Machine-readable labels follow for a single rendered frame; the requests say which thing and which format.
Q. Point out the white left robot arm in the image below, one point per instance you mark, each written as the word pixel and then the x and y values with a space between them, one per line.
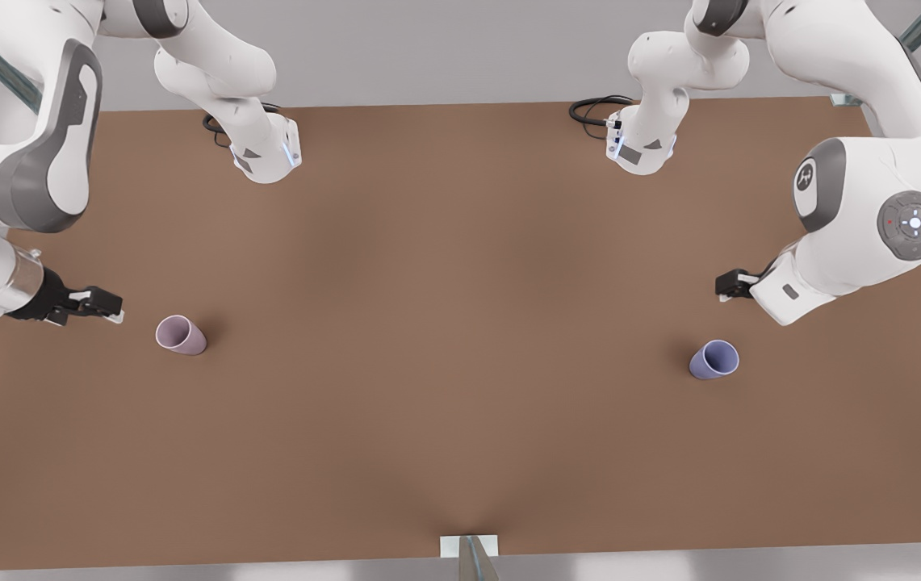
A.
pixel 872 177

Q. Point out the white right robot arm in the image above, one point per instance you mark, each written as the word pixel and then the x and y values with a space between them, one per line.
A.
pixel 48 153

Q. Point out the purple cup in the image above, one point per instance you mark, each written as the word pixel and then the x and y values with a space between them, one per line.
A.
pixel 713 360

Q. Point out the pink cup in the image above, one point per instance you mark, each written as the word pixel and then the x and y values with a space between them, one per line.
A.
pixel 180 334

